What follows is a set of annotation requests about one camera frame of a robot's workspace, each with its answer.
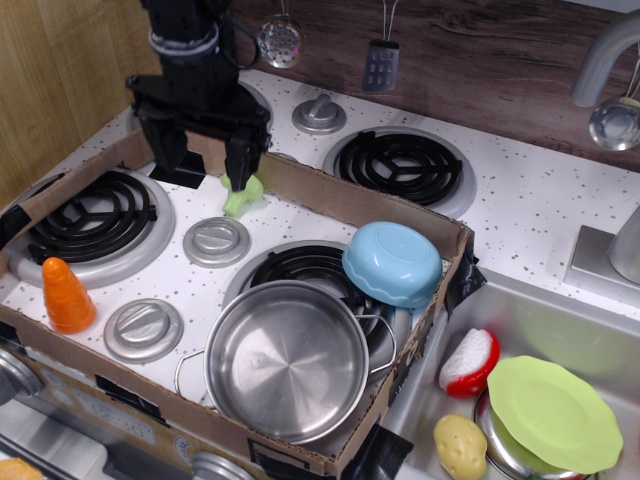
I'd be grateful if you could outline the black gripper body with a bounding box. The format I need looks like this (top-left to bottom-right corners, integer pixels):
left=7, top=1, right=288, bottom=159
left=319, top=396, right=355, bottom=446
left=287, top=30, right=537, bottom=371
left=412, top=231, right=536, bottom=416
left=125, top=47, right=270, bottom=147

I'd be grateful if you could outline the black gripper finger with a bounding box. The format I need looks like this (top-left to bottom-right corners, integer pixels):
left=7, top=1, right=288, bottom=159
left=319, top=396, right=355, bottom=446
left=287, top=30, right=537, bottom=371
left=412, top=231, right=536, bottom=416
left=225, top=130, right=266, bottom=192
left=139, top=115, right=187, bottom=173

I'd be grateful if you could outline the green toy broccoli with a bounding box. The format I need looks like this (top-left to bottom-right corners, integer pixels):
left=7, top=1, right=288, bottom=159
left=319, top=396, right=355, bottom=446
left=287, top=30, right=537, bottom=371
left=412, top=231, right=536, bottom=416
left=220, top=174, right=264, bottom=217

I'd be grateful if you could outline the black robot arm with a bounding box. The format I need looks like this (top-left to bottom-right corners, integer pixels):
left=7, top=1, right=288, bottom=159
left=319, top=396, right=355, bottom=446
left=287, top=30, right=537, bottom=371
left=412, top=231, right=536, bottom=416
left=126, top=1, right=270, bottom=192

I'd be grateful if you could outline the stainless steel pot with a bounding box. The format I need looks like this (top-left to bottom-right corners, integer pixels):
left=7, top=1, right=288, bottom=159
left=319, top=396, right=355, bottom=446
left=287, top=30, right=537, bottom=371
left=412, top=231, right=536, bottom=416
left=198, top=280, right=398, bottom=445

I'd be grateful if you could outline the silver knob back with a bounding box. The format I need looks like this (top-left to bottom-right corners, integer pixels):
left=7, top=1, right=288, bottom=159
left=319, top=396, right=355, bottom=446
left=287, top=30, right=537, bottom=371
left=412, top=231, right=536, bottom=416
left=291, top=94, right=347, bottom=135

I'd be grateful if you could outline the hanging silver skimmer spoon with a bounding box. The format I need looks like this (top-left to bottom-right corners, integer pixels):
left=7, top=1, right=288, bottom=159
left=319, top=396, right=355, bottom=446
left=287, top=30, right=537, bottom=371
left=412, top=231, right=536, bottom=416
left=257, top=1, right=306, bottom=69

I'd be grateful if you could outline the silver knob centre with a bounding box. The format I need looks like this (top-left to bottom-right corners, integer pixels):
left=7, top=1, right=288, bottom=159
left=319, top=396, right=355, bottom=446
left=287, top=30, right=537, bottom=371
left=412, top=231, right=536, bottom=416
left=183, top=217, right=251, bottom=269

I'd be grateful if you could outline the front left black burner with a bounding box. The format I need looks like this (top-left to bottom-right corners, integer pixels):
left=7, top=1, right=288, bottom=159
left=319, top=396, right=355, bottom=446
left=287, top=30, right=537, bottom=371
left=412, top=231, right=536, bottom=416
left=8, top=168, right=176, bottom=289

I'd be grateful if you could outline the hanging slotted metal spatula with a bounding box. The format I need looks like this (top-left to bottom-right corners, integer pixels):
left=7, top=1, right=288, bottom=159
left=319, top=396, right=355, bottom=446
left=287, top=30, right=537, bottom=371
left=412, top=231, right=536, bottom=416
left=361, top=1, right=400, bottom=93

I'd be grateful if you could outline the back right black burner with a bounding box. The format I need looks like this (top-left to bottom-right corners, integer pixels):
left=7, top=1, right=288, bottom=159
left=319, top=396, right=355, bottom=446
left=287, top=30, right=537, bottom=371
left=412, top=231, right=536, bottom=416
left=323, top=126, right=477, bottom=218

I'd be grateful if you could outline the light blue plastic bowl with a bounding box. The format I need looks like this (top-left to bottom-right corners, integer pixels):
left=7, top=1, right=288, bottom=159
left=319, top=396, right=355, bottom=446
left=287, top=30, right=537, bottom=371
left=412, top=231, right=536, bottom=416
left=342, top=221, right=443, bottom=309

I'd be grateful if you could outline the silver knob front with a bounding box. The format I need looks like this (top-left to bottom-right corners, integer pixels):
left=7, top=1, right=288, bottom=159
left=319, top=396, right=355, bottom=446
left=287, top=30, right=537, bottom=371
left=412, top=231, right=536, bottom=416
left=103, top=298, right=184, bottom=364

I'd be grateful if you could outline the orange toy carrot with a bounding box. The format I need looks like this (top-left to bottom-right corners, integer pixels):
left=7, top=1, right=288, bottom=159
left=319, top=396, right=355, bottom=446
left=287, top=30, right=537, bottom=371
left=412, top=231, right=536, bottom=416
left=41, top=257, right=97, bottom=334

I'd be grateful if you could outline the front right black burner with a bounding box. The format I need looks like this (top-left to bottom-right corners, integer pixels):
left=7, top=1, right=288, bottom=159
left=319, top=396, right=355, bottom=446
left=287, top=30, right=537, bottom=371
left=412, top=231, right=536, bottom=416
left=223, top=240, right=412, bottom=379

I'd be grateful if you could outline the brown cardboard fence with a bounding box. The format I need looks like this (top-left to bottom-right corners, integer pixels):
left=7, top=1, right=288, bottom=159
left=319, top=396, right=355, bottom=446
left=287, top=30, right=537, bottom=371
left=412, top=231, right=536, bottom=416
left=1, top=130, right=478, bottom=479

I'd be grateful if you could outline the silver oven knob left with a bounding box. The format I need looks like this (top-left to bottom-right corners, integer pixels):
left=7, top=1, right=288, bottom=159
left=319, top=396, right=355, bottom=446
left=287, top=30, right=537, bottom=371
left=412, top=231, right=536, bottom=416
left=0, top=350, right=44, bottom=405

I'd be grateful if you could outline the silver oven knob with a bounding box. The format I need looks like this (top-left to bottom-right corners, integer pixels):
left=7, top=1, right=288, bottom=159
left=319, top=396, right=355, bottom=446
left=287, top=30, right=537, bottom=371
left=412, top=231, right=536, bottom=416
left=0, top=350, right=44, bottom=405
left=191, top=452, right=254, bottom=480

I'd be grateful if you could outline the red white toy food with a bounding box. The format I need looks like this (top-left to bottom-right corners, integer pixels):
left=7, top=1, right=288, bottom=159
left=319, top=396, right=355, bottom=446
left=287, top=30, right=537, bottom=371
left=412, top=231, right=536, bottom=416
left=439, top=328, right=501, bottom=398

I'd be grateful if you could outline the silver oven knob bottom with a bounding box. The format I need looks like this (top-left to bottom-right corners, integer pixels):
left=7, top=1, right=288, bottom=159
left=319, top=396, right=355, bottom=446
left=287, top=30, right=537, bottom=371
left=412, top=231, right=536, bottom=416
left=191, top=452, right=254, bottom=480

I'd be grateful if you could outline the orange toy bottom corner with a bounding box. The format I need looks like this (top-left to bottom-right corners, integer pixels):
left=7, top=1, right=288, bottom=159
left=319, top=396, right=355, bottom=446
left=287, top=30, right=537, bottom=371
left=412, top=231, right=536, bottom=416
left=0, top=458, right=44, bottom=480

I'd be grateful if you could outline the yellow toy potato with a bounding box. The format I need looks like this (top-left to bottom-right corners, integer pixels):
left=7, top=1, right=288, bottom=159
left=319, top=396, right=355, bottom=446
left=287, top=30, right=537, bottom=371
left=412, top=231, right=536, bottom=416
left=433, top=414, right=487, bottom=480

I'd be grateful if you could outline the hanging silver ladle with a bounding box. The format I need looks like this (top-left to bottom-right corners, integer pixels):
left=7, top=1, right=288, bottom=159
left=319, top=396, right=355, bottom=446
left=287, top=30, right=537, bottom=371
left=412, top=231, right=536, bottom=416
left=589, top=60, right=639, bottom=152

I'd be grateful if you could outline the silver faucet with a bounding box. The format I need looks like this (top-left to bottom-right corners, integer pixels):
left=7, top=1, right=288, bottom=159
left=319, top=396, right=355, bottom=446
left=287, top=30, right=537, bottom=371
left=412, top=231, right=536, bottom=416
left=565, top=10, right=639, bottom=305

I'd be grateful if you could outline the steel bowl in sink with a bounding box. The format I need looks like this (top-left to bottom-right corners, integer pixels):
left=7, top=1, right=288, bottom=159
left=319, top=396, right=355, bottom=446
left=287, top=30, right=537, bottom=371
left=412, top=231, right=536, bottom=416
left=473, top=389, right=592, bottom=479

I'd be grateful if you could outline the green plastic plate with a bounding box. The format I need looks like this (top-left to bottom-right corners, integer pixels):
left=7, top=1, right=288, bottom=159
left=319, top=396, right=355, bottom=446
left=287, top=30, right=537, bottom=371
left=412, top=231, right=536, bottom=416
left=488, top=356, right=624, bottom=474

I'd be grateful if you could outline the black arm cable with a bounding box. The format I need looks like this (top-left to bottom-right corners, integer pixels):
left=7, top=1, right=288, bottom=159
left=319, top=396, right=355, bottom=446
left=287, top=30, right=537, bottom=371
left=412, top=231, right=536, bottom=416
left=222, top=9, right=262, bottom=71

